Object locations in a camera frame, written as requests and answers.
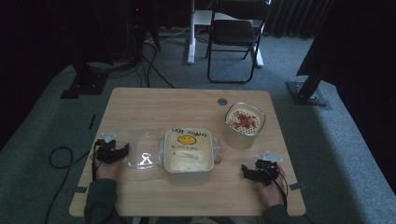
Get clear container with plastic bag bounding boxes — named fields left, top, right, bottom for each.
left=159, top=127, right=223, bottom=187

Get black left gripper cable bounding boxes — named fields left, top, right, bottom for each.
left=44, top=138, right=101, bottom=224

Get black stand with base plate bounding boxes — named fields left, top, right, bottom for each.
left=60, top=60, right=110, bottom=100

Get dark curtain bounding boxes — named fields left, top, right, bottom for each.
left=264, top=0, right=335, bottom=40

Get black floor cables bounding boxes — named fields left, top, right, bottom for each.
left=124, top=26, right=208, bottom=90

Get clear plastic lid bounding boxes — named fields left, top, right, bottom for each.
left=127, top=128, right=163, bottom=171

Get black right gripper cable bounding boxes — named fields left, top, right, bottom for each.
left=262, top=162, right=290, bottom=210

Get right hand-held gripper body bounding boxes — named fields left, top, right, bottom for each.
left=252, top=150, right=285, bottom=188

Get clear container with white strainer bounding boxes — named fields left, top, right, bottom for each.
left=223, top=101, right=267, bottom=150

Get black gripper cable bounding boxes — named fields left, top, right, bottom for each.
left=262, top=162, right=290, bottom=210
left=44, top=138, right=101, bottom=224

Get black slanted stand with base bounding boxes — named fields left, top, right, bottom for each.
left=285, top=36, right=333, bottom=111

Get person's right hand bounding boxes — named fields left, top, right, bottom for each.
left=255, top=163, right=287, bottom=209

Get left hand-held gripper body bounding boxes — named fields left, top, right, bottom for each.
left=94, top=133, right=120, bottom=165

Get black folding chair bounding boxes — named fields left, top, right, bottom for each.
left=205, top=0, right=272, bottom=85

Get person's left hand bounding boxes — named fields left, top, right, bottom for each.
left=90, top=152, right=123, bottom=182

